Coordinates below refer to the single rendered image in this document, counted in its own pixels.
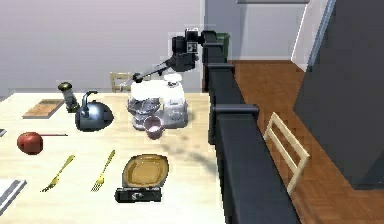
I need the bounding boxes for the red apple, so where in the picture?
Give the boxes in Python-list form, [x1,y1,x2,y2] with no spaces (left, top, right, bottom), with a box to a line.
[16,131,44,156]

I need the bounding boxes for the pale wooden chair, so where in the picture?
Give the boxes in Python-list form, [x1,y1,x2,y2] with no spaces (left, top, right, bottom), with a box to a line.
[109,71,152,94]
[263,111,311,197]

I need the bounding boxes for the brown oval plate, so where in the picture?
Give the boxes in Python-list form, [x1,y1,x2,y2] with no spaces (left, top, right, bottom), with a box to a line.
[121,153,170,189]

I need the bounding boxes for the white and silver coffee machine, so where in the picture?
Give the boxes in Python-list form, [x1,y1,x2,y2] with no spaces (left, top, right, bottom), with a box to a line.
[126,73,189,131]

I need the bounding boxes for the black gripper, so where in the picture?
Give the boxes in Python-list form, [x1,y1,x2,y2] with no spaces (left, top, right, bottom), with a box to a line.
[132,35,200,84]

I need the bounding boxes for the green bin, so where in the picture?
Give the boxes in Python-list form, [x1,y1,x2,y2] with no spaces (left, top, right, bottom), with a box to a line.
[215,31,231,63]

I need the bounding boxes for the black box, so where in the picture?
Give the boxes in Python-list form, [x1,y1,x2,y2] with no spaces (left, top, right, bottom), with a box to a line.
[114,186,163,204]

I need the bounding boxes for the pale wooden table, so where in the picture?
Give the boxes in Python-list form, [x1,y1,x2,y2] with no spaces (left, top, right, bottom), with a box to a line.
[0,91,228,224]

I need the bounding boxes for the dark grey cabinet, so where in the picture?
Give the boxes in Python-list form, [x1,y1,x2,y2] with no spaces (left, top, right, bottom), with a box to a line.
[293,0,384,191]

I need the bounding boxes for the pink mug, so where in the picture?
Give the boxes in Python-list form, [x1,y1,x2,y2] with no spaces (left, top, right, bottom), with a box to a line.
[143,115,166,140]

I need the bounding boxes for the dark pepper grinder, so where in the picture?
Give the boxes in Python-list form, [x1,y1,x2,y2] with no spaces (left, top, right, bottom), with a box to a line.
[57,81,81,114]

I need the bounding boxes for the brown book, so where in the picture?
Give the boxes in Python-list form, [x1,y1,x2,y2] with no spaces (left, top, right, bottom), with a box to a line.
[22,98,66,120]

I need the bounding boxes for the dark grey kettle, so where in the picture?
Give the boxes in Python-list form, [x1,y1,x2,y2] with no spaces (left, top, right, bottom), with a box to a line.
[74,90,115,133]

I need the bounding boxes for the gold fork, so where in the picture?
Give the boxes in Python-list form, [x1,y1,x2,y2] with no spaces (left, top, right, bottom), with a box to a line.
[40,154,76,193]
[90,149,117,193]

